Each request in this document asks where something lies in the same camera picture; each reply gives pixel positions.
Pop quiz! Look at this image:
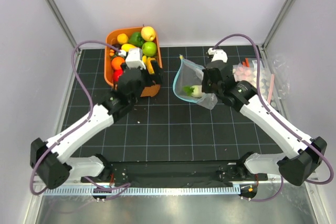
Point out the orange plastic bin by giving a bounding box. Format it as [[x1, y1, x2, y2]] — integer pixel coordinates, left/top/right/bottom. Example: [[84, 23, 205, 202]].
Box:
[[104, 26, 163, 97]]

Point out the white radish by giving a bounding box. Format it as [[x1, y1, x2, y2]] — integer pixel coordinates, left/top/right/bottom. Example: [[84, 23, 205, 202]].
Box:
[[183, 85, 204, 98]]

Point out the clear blue zip bag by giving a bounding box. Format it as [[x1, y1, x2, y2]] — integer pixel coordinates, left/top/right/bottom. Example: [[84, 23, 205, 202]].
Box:
[[173, 55, 218, 110]]

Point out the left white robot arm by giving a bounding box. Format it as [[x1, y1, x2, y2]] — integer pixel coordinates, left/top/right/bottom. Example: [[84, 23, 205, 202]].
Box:
[[30, 59, 163, 189]]

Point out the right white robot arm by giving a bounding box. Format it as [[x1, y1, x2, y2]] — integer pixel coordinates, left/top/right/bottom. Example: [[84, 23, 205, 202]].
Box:
[[202, 60, 327, 186]]

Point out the bag of pink sliced food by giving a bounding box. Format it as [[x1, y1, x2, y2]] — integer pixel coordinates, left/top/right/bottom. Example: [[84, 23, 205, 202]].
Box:
[[233, 58, 277, 109]]

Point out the yellow banana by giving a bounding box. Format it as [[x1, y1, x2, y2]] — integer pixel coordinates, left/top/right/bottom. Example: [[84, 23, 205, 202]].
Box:
[[145, 57, 156, 74]]

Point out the green apple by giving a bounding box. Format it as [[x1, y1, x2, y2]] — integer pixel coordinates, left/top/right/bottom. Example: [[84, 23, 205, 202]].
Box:
[[142, 41, 157, 57]]

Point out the green bell pepper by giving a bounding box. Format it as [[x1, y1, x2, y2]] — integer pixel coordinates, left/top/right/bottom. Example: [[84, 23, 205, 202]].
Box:
[[128, 31, 145, 48]]

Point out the red tomato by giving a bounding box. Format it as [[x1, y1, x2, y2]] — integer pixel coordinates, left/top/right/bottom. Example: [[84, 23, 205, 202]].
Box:
[[112, 69, 123, 83]]

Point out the yellow mango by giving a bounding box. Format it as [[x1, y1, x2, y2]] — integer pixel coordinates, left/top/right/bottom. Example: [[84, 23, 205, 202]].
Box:
[[121, 43, 136, 52]]

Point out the orange tangerine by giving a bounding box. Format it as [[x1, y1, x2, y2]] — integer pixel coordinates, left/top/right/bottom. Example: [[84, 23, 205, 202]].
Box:
[[111, 57, 125, 70]]

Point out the yellow lemon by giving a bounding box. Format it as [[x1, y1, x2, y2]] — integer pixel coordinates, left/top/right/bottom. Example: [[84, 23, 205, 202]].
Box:
[[117, 33, 129, 45]]

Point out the black grid mat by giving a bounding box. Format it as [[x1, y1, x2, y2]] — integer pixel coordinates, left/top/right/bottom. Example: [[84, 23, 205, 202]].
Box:
[[73, 46, 280, 162]]

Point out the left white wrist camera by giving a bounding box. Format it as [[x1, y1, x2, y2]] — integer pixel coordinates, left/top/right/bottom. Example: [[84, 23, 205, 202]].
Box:
[[118, 47, 146, 70]]

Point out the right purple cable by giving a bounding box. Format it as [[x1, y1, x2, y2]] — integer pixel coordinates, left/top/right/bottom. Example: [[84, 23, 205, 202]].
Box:
[[214, 33, 335, 203]]

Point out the purple cable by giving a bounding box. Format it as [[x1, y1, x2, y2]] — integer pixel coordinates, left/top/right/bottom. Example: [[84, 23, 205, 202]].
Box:
[[29, 40, 132, 201], [214, 33, 335, 203]]

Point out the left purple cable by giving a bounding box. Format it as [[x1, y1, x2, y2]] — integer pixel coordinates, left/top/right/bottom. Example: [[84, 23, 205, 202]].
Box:
[[29, 40, 132, 201]]

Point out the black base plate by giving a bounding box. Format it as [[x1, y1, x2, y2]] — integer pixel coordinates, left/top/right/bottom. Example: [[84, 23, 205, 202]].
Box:
[[81, 159, 268, 185]]

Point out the slotted cable duct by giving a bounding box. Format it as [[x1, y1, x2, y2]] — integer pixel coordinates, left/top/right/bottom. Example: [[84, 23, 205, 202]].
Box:
[[44, 185, 240, 196]]

